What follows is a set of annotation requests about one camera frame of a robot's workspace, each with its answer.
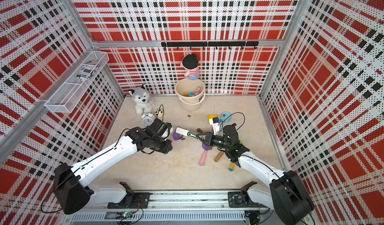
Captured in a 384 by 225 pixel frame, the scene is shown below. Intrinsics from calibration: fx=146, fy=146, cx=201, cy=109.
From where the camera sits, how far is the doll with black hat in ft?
3.09

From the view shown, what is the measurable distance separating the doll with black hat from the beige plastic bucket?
0.05 meters

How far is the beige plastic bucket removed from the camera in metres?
1.00
